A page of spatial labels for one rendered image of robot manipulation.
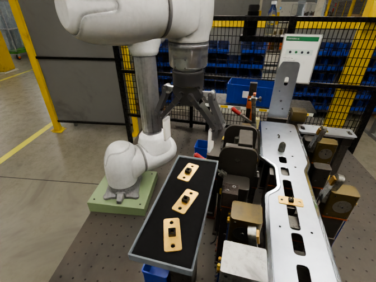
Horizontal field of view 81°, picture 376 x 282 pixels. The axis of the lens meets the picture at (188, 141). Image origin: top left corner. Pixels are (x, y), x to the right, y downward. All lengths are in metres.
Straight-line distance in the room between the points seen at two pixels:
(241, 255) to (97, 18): 0.55
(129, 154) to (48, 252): 1.28
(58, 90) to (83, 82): 0.40
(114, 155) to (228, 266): 0.72
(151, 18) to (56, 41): 2.91
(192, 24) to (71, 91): 3.03
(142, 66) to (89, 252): 0.84
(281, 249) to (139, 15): 0.68
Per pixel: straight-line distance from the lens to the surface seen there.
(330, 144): 1.24
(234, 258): 0.58
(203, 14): 0.49
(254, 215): 0.71
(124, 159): 1.08
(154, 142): 1.13
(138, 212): 1.18
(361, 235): 1.36
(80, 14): 0.40
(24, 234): 2.38
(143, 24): 0.42
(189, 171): 0.68
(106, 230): 1.18
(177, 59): 0.51
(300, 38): 1.68
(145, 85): 1.07
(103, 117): 3.36
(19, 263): 2.21
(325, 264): 0.79
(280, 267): 0.73
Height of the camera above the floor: 1.60
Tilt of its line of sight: 31 degrees down
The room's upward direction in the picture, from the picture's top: straight up
